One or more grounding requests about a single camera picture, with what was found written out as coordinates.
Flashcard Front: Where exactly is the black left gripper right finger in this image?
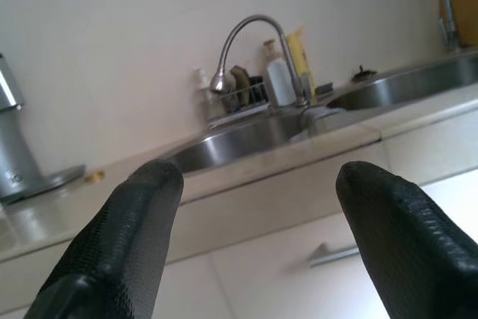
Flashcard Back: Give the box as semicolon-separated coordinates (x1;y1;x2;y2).
335;161;478;319

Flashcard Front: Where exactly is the beige kitchen countertop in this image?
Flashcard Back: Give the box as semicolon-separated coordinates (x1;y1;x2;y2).
0;94;478;264

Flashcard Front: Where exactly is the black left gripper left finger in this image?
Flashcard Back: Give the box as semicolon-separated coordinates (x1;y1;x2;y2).
22;159;184;319

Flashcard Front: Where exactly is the brown dish scrubber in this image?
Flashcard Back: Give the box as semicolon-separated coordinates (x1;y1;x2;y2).
229;66;251;105

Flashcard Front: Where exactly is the grey steel pipe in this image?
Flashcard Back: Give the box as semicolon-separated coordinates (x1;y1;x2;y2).
435;0;459;51

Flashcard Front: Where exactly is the silver cabinet door handle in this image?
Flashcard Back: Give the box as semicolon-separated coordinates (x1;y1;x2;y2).
308;242;361;268

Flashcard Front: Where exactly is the silver kitchen appliance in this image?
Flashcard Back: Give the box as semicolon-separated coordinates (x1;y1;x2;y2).
0;52;87;204

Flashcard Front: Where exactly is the black sink plug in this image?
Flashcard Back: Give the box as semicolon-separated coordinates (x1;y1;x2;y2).
350;66;378;83

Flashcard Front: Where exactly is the stainless steel double sink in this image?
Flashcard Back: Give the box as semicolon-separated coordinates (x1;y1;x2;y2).
162;53;478;180

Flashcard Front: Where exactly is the white cabinet door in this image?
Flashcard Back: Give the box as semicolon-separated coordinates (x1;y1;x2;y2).
0;251;240;319
208;169;478;319

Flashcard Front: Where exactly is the steel gooseneck faucet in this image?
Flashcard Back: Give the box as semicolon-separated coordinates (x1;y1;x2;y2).
209;14;313;109

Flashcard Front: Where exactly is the round wooden cutting board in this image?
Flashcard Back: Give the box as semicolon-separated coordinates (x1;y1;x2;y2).
446;0;478;49

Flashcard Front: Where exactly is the gold bottle cap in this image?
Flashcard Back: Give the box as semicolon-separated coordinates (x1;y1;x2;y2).
84;170;106;185

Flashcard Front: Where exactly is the steel wire sink caddy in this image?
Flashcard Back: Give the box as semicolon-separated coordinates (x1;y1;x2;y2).
203;75;272;122

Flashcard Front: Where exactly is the white pump bottle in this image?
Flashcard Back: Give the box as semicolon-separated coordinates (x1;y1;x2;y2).
262;39;296;108

